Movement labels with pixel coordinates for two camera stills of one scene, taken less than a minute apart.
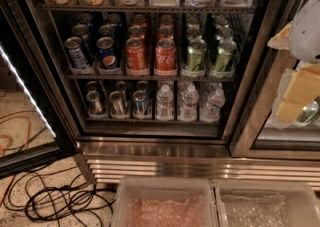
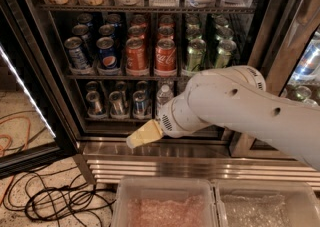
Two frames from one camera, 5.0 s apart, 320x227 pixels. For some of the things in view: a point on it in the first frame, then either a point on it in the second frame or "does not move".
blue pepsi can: (107, 52) does not move
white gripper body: (306, 39) → (165, 116)
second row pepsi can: (107, 29) does not move
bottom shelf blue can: (139, 105) does not move
